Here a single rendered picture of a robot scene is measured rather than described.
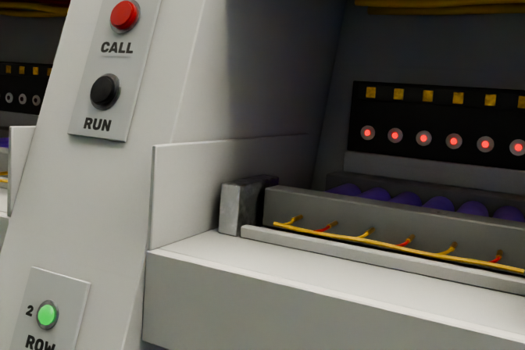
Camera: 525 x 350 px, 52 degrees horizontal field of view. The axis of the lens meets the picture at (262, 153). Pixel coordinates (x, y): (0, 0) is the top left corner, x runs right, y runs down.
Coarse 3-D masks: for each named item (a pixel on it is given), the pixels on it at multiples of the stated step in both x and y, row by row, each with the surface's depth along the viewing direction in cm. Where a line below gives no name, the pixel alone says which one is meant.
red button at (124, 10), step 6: (120, 6) 29; (126, 6) 29; (132, 6) 29; (114, 12) 29; (120, 12) 29; (126, 12) 29; (132, 12) 29; (114, 18) 29; (120, 18) 29; (126, 18) 29; (132, 18) 29; (114, 24) 29; (120, 24) 29; (126, 24) 29
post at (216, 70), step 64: (192, 0) 28; (256, 0) 32; (320, 0) 42; (64, 64) 31; (192, 64) 27; (256, 64) 33; (320, 64) 43; (64, 128) 30; (192, 128) 28; (256, 128) 34; (320, 128) 45; (64, 192) 28; (128, 192) 27; (0, 256) 29; (64, 256) 27; (128, 256) 26; (0, 320) 28; (128, 320) 25
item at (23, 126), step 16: (0, 112) 58; (16, 112) 57; (16, 128) 29; (32, 128) 30; (16, 144) 30; (16, 160) 30; (16, 176) 30; (0, 192) 36; (16, 192) 30; (0, 208) 32; (0, 224) 30; (0, 240) 30
